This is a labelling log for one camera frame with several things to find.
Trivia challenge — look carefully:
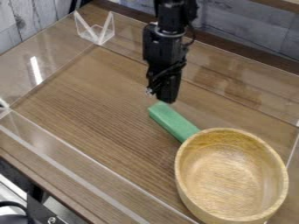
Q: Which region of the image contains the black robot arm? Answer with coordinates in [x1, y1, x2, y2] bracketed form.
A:
[143, 0, 197, 104]

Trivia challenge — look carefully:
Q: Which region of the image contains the black metal bracket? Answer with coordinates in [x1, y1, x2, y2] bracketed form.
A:
[27, 195, 60, 224]

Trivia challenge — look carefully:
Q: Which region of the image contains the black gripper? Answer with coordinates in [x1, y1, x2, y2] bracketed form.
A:
[143, 24, 188, 104]

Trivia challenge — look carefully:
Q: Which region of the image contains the wooden bowl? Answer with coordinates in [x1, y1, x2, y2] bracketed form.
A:
[173, 128, 288, 224]

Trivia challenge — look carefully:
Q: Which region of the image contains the clear acrylic corner bracket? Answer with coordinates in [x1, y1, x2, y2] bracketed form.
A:
[73, 11, 115, 46]

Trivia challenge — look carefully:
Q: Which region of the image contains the green rectangular block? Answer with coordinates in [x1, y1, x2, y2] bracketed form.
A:
[148, 101, 200, 143]

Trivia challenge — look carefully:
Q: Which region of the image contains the black cable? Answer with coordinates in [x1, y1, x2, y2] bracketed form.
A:
[0, 200, 39, 224]

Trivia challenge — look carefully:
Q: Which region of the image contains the clear acrylic tray wall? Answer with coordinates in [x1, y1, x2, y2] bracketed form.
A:
[0, 5, 299, 224]

